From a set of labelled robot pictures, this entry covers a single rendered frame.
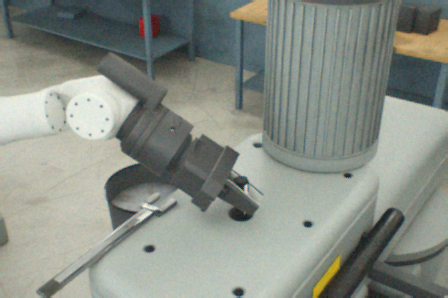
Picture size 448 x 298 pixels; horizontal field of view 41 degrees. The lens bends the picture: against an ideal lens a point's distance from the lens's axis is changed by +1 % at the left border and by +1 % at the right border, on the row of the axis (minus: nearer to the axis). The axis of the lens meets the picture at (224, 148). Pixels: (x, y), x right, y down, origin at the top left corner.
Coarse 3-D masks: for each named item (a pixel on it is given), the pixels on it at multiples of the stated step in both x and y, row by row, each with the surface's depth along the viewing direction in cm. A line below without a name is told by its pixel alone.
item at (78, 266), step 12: (156, 192) 92; (144, 204) 89; (168, 204) 89; (132, 216) 86; (144, 216) 86; (120, 228) 84; (132, 228) 84; (108, 240) 82; (120, 240) 82; (96, 252) 80; (72, 264) 78; (84, 264) 78; (60, 276) 76; (72, 276) 76; (48, 288) 74; (60, 288) 75
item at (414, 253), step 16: (432, 192) 151; (432, 208) 145; (416, 224) 139; (432, 224) 139; (400, 240) 134; (416, 240) 134; (432, 240) 135; (400, 256) 131; (416, 256) 132; (432, 256) 135; (416, 272) 131; (432, 272) 137; (368, 288) 130; (384, 288) 128
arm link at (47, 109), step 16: (80, 80) 88; (96, 80) 88; (32, 96) 85; (48, 96) 85; (64, 96) 88; (32, 112) 84; (48, 112) 85; (64, 112) 89; (48, 128) 85; (64, 128) 88
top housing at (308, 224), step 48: (240, 144) 106; (288, 192) 93; (336, 192) 93; (144, 240) 83; (192, 240) 83; (240, 240) 83; (288, 240) 83; (336, 240) 87; (96, 288) 78; (144, 288) 75; (192, 288) 75; (240, 288) 75; (288, 288) 77
